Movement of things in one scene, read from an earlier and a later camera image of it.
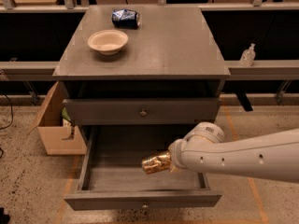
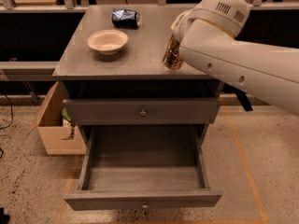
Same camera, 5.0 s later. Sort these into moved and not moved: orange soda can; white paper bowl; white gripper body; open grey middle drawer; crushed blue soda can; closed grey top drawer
Moved: orange soda can; white gripper body
Not moved: white paper bowl; open grey middle drawer; crushed blue soda can; closed grey top drawer
